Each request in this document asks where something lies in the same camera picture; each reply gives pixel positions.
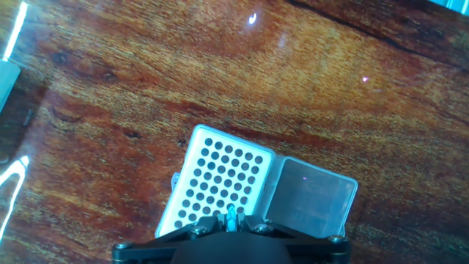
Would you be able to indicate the blue pipette tip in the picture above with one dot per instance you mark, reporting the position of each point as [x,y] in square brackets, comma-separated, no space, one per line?
[231,221]

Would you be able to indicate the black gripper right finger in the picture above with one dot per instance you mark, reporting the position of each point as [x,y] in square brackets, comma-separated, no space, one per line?
[256,225]

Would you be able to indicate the glossy wooden board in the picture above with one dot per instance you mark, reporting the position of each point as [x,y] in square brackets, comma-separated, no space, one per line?
[256,91]

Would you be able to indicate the white hinged pipette tip box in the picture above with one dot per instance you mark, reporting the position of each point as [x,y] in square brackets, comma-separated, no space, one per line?
[308,194]

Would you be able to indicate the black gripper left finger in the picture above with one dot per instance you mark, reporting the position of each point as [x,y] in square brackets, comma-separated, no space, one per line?
[205,225]

